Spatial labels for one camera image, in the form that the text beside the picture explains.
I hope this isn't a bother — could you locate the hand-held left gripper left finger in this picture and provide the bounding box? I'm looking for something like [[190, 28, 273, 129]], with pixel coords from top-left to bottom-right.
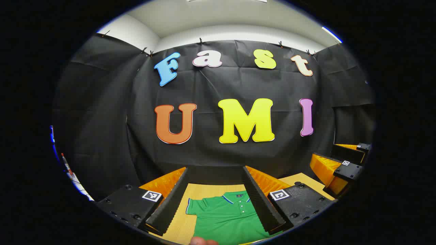
[[95, 167, 190, 236]]

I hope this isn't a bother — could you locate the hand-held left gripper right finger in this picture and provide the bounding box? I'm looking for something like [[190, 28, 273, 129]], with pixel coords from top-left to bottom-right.
[[242, 166, 337, 236]]

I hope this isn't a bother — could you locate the green T-shirt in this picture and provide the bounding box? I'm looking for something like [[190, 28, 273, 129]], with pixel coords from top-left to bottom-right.
[[186, 191, 283, 245]]

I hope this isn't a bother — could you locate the white object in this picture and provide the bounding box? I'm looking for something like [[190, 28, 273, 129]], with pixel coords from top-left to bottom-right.
[[68, 172, 94, 201]]

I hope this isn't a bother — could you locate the red capped bottle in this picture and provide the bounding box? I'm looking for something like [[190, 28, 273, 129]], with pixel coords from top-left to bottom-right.
[[61, 153, 74, 176]]

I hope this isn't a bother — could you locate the black backdrop cloth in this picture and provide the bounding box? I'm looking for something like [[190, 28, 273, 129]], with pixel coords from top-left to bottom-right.
[[51, 32, 375, 201]]

